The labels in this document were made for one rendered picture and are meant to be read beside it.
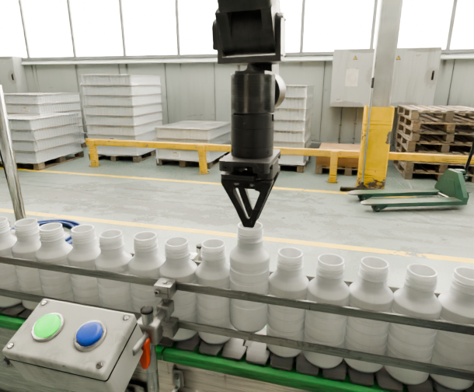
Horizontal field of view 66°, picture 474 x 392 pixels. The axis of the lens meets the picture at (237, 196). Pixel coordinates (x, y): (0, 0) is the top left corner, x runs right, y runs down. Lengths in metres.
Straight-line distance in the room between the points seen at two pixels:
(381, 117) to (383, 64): 0.65
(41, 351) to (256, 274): 0.28
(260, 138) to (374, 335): 0.31
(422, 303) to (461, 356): 0.09
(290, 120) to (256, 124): 5.36
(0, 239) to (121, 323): 0.35
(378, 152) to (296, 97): 1.57
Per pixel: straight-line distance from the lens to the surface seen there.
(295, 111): 5.81
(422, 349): 0.58
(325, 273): 0.52
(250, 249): 0.52
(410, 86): 7.26
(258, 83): 0.46
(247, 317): 0.56
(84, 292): 0.69
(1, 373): 0.89
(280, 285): 0.54
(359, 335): 0.57
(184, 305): 0.60
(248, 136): 0.46
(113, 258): 0.62
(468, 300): 0.56
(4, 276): 0.79
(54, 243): 0.69
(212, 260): 0.55
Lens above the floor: 1.40
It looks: 18 degrees down
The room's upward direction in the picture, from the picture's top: straight up
